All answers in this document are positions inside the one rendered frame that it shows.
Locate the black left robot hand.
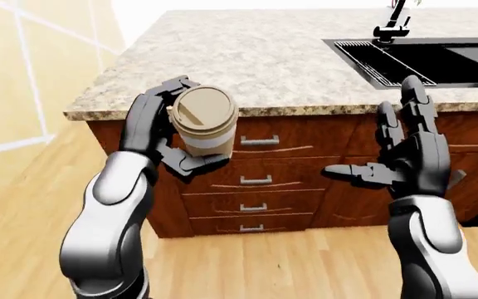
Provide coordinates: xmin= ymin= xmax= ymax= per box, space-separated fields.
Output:
xmin=119 ymin=75 xmax=231 ymax=184

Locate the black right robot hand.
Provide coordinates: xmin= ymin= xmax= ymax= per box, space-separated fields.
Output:
xmin=324 ymin=75 xmax=452 ymax=199

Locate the tan paper coffee cup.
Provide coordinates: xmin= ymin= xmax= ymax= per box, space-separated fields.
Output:
xmin=168 ymin=85 xmax=240 ymax=159

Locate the wooden cabinet door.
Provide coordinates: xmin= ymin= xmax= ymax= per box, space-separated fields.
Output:
xmin=437 ymin=145 xmax=478 ymax=223

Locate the black kitchen sink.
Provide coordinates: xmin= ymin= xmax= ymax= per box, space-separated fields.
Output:
xmin=320 ymin=37 xmax=478 ymax=92

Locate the granite top kitchen island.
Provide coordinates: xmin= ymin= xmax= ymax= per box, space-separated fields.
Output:
xmin=63 ymin=7 xmax=478 ymax=239

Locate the black sink faucet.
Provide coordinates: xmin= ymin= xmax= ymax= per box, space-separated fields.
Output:
xmin=373 ymin=0 xmax=412 ymax=45

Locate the wooden drawer with handle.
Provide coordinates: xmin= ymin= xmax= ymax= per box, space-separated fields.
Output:
xmin=176 ymin=154 xmax=348 ymax=196
xmin=180 ymin=189 xmax=327 ymax=219
xmin=171 ymin=117 xmax=364 ymax=159
xmin=188 ymin=212 xmax=315 ymax=237

